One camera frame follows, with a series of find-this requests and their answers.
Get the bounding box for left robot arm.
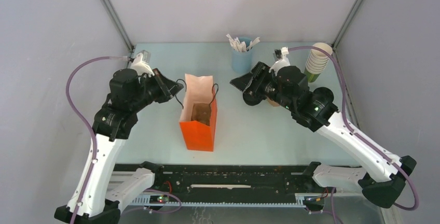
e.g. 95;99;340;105
54;68;184;223

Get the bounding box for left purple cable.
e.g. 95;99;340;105
65;56;130;224

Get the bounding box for stack of paper cups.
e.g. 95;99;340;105
304;43;333;82

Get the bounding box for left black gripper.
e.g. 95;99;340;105
130;67;184;111

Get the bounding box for purple cable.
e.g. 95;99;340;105
287;46;420;212
65;56;130;224

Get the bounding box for white stir stick packets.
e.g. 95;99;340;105
226;34;260;53

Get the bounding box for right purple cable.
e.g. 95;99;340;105
287;46;420;212

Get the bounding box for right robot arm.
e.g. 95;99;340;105
230;62;416;208

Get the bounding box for orange paper bag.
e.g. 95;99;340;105
179;74;219;152

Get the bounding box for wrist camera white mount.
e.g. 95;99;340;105
269;47;291;74
130;50;154;77

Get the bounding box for single brown pulp carrier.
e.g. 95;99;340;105
191;103;211;126

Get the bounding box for brown pulp cup carrier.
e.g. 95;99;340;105
267;98;280;107

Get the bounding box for light blue holder cup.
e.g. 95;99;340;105
231;41;253;74

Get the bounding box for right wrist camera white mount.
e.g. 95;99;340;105
269;47;291;74

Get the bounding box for stack of black lids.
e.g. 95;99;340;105
242;93;262;106

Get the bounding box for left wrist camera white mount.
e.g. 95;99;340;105
130;50;154;77

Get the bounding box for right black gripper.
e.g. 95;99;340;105
230;61;295;112

